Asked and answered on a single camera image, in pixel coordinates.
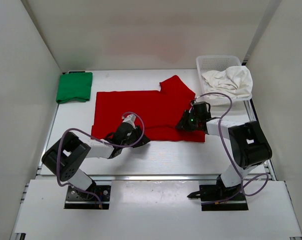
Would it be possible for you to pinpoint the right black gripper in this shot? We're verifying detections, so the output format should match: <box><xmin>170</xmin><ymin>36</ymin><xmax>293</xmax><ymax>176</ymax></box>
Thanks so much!
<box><xmin>176</xmin><ymin>110</ymin><xmax>201</xmax><ymax>133</ymax></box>

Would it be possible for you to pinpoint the red t shirt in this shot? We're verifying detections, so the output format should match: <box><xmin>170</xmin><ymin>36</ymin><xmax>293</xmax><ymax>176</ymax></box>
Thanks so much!
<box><xmin>91</xmin><ymin>75</ymin><xmax>205</xmax><ymax>143</ymax></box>

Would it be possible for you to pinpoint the green t shirt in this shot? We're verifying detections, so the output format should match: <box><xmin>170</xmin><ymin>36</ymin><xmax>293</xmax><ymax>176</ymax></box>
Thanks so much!
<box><xmin>56</xmin><ymin>72</ymin><xmax>93</xmax><ymax>104</ymax></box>

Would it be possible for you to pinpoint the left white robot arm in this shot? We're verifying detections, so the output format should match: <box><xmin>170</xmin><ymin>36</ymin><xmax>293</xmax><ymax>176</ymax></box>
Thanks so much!
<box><xmin>42</xmin><ymin>122</ymin><xmax>150</xmax><ymax>200</ymax></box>

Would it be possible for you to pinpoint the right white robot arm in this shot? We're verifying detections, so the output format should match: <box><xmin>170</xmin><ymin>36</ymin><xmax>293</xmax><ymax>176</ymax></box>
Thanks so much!
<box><xmin>176</xmin><ymin>101</ymin><xmax>272</xmax><ymax>204</ymax></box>

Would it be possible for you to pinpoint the white plastic basket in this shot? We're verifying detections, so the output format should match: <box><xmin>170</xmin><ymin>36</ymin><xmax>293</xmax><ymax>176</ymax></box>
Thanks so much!
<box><xmin>196</xmin><ymin>55</ymin><xmax>252</xmax><ymax>106</ymax></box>

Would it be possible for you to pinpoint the white t shirt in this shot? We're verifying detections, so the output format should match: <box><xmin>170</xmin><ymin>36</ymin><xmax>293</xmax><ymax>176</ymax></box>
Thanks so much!
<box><xmin>201</xmin><ymin>66</ymin><xmax>253</xmax><ymax>99</ymax></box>

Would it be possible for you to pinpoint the dark table label sticker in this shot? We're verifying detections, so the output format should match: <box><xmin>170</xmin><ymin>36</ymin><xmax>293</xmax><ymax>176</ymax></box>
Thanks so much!
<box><xmin>68</xmin><ymin>71</ymin><xmax>86</xmax><ymax>74</ymax></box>

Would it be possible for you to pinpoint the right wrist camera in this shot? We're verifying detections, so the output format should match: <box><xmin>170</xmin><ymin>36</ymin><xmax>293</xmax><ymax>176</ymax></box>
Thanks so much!
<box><xmin>190</xmin><ymin>99</ymin><xmax>197</xmax><ymax>106</ymax></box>

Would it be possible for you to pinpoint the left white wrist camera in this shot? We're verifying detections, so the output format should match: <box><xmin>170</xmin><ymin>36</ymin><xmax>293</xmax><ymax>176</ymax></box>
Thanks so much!
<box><xmin>122</xmin><ymin>114</ymin><xmax>136</xmax><ymax>127</ymax></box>

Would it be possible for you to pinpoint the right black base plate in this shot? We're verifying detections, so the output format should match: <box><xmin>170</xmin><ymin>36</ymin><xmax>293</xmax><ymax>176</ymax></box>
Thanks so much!
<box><xmin>199</xmin><ymin>184</ymin><xmax>248</xmax><ymax>212</ymax></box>

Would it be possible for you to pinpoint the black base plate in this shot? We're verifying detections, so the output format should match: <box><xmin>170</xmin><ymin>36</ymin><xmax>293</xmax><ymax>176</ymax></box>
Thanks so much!
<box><xmin>199</xmin><ymin>184</ymin><xmax>248</xmax><ymax>212</ymax></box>
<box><xmin>64</xmin><ymin>185</ymin><xmax>111</xmax><ymax>210</ymax></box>

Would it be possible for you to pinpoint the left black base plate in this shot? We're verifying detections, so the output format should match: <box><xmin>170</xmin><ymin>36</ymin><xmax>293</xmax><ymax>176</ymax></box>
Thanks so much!
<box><xmin>64</xmin><ymin>185</ymin><xmax>111</xmax><ymax>210</ymax></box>

